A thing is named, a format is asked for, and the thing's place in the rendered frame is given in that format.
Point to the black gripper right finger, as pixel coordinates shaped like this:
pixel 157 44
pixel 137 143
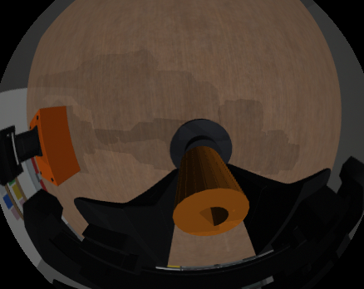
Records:
pixel 272 203

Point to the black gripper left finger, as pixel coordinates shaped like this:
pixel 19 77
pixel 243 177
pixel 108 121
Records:
pixel 147 218

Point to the orange cylindrical knob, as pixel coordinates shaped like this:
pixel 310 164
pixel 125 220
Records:
pixel 208 199

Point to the black stepped round pedestal with shaft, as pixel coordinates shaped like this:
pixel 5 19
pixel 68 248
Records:
pixel 200 132

